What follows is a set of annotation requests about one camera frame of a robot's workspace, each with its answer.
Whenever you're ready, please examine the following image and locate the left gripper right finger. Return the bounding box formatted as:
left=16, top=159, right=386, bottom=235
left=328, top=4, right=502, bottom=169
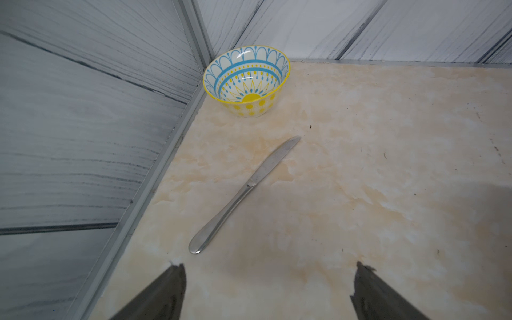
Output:
left=350, top=261, right=428, bottom=320

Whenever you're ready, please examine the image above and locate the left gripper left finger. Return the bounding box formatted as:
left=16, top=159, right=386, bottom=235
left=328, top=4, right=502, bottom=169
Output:
left=111, top=264, right=187, bottom=320

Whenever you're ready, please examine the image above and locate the metal knife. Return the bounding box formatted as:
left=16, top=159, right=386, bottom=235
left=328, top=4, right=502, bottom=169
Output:
left=188, top=136, right=301, bottom=255

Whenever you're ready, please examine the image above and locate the small patterned bowl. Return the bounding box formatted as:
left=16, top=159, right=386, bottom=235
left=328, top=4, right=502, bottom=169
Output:
left=203, top=45, right=291, bottom=118

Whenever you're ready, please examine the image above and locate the left aluminium frame post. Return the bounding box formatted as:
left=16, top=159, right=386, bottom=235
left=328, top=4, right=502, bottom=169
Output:
left=173, top=0, right=215, bottom=71

